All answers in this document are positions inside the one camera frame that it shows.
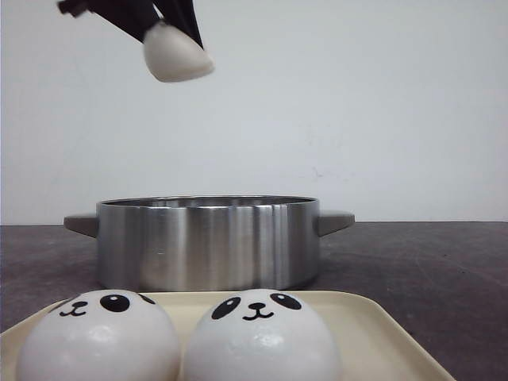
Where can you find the cream plastic tray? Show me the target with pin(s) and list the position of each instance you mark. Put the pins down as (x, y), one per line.
(373, 346)

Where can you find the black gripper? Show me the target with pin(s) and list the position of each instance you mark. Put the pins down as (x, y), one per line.
(136, 17)

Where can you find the stainless steel pot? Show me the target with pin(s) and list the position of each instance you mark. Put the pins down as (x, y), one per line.
(208, 243)

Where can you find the panda bun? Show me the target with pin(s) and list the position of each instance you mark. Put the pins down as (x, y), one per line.
(261, 334)
(172, 56)
(102, 335)

